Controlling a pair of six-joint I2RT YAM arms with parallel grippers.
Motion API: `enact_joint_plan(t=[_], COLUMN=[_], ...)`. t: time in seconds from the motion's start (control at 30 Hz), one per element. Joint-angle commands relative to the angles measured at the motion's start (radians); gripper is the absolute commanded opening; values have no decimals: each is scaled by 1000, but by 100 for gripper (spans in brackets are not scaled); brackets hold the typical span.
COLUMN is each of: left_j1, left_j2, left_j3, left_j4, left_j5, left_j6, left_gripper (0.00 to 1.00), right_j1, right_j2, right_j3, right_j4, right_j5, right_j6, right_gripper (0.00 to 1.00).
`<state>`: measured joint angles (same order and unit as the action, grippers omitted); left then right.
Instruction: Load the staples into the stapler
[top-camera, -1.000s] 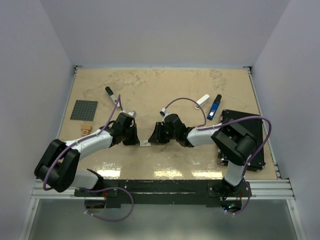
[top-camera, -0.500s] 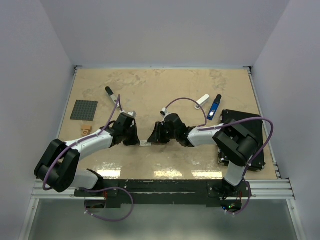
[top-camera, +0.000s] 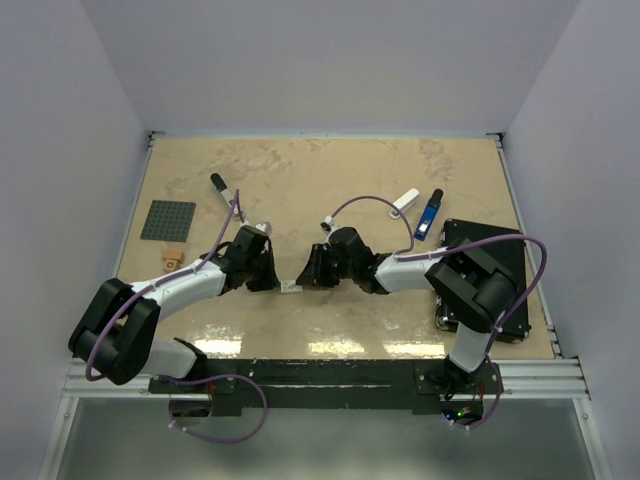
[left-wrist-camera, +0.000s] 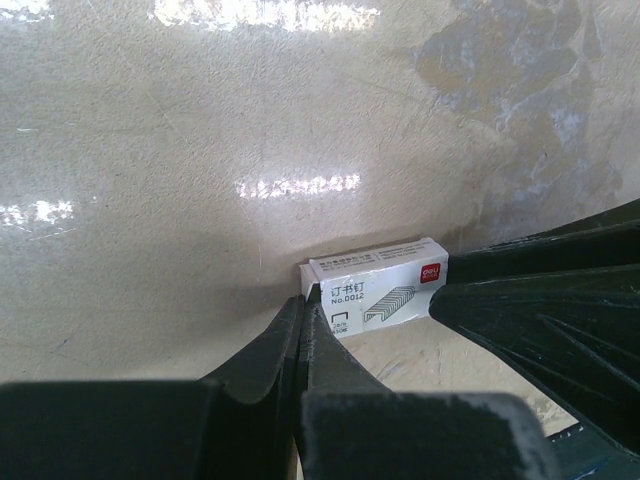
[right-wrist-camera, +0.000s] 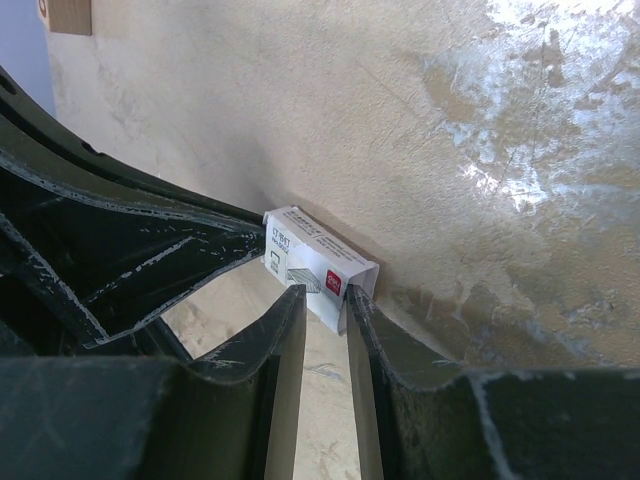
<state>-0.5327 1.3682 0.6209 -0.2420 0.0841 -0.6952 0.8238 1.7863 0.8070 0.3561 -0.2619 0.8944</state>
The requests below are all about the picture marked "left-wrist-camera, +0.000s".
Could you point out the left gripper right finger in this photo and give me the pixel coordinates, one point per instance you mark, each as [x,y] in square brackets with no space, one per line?
[351,426]

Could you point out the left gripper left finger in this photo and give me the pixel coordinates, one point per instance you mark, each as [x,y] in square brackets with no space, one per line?
[234,423]

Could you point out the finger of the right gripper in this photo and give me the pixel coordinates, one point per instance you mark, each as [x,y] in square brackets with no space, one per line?
[562,309]

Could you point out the white staple box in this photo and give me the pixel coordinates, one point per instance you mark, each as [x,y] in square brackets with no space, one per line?
[377,288]

